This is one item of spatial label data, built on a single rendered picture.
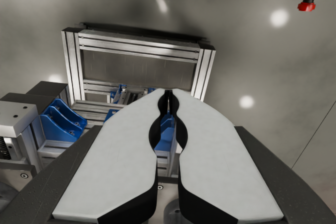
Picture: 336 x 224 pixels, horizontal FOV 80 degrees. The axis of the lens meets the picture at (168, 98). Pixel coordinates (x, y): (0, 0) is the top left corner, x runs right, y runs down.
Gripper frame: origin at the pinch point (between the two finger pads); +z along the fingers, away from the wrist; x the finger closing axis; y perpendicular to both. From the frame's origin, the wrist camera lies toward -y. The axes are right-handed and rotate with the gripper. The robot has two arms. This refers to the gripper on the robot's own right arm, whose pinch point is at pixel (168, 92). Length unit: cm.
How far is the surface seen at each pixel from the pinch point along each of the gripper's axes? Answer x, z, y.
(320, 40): 99, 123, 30
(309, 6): 33, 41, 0
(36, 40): -88, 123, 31
